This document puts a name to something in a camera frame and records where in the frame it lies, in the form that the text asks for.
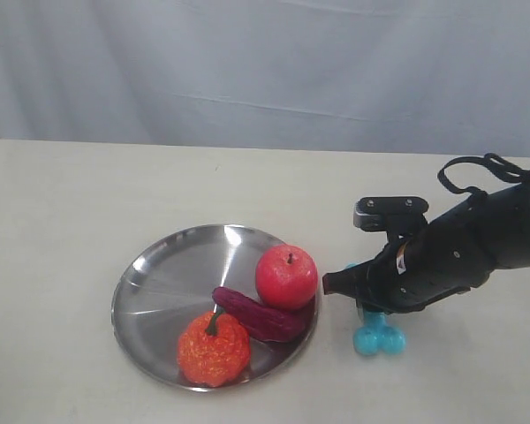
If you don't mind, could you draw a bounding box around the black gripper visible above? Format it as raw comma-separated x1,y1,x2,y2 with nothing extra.
322,197,495,313

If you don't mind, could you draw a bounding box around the turquoise toy bone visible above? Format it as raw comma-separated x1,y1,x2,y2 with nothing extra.
343,261,408,357

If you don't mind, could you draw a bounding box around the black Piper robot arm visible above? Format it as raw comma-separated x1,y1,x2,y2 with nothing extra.
322,179,530,314

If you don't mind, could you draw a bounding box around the red apple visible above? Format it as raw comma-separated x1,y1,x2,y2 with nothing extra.
255,244,318,311

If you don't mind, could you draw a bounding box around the purple toy sweet potato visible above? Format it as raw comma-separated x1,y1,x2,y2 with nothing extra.
212,286,307,343

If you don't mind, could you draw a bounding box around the orange toy pumpkin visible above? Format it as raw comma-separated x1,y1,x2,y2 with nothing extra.
177,311,251,388

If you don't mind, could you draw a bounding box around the round stainless steel plate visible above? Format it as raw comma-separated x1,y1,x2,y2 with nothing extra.
110,223,322,392

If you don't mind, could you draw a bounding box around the white backdrop cloth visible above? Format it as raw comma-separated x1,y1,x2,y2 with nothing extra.
0,1,530,156

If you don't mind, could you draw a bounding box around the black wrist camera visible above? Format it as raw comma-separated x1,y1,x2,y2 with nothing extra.
353,196,429,242

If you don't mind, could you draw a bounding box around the black cable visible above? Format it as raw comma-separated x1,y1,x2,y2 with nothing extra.
437,152,530,196

